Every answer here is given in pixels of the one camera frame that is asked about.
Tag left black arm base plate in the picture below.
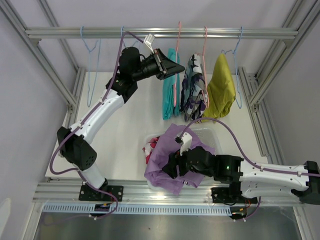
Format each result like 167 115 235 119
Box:
78 184 124 218

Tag yellow trousers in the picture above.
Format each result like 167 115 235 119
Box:
202 53 236 119

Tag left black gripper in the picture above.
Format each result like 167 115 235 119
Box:
132 48 185 82

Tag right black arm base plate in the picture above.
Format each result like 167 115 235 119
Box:
211 186 261 222

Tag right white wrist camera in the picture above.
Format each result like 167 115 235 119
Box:
175 132 193 156

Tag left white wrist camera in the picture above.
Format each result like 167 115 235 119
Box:
143 33 155 54

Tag pink camouflage trousers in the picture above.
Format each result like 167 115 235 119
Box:
142 136 160 165

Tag blue hanger of yellow trousers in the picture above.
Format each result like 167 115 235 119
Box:
221 26 244 109

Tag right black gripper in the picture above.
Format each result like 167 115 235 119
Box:
162 142 214 179

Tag grey purple camouflage trousers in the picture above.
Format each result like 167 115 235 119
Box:
180 54 208 122

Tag light blue wire hanger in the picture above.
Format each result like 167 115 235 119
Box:
80 26 102 108

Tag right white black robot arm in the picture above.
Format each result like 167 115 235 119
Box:
162 146 320 206

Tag teal trousers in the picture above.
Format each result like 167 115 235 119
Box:
162 48 182 121

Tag white plastic basket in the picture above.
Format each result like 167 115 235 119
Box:
144 127 223 191

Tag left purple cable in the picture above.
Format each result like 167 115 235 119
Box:
49 31 148 221

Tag aluminium frame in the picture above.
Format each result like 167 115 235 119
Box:
0 0 320 240

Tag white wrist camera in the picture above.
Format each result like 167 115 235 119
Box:
175 132 193 156
143 33 155 54

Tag blue hanger of purple trousers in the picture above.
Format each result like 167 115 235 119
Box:
120 26 138 51

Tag pink hanger of teal trousers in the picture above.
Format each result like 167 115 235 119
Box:
173 21 182 107

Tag white slotted cable duct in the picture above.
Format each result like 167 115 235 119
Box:
42 203 232 216

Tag aluminium hanging rail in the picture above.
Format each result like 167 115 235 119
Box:
25 26 299 40

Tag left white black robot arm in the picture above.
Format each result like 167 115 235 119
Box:
57 46 185 201

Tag pink hanger of camouflage trousers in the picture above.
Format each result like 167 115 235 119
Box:
197 26 210 109

